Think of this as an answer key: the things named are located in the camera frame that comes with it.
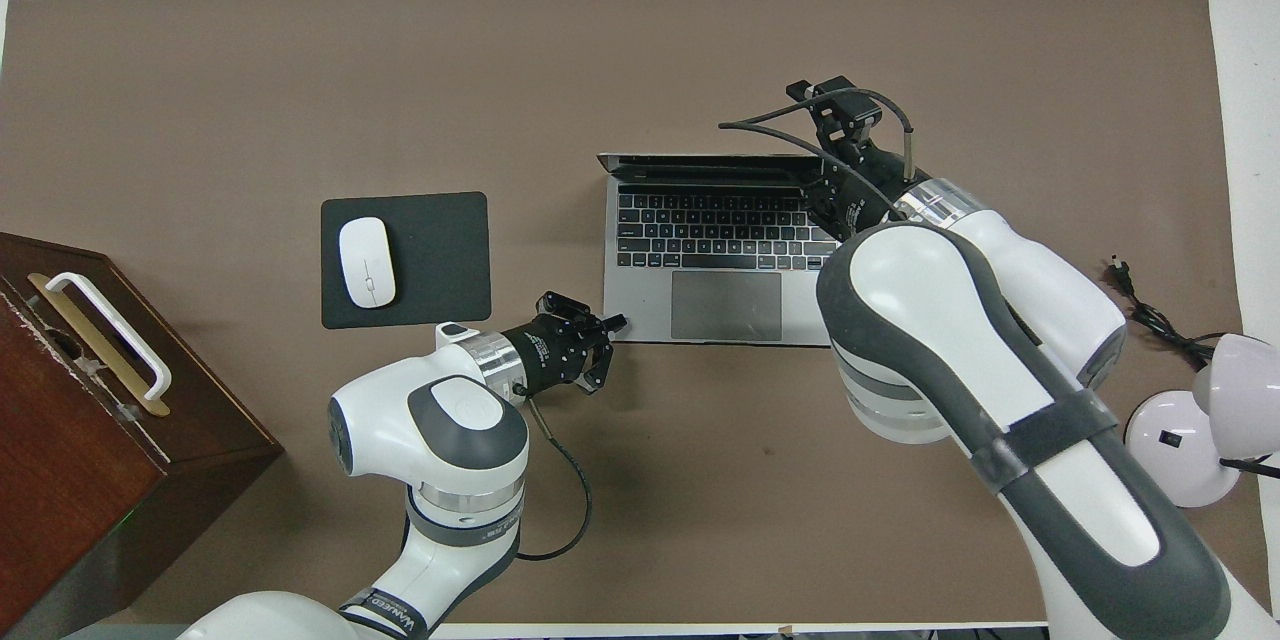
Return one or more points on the white desk lamp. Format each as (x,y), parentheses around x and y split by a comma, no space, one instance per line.
(1180,450)

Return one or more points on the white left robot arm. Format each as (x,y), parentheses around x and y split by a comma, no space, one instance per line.
(440,420)

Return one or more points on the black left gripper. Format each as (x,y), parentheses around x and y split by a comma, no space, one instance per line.
(550,355)

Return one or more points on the brown table mat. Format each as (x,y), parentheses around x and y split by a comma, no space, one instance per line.
(300,70)

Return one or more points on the white computer mouse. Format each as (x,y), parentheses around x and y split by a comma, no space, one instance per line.
(366,260)

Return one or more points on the silver laptop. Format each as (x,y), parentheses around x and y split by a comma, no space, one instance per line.
(725,305)

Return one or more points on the black mouse pad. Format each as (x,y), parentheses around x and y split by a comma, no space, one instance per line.
(440,250)

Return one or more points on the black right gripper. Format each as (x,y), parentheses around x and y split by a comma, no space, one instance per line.
(860,185)

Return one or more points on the dark wooden box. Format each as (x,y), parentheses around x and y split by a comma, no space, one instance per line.
(70,460)

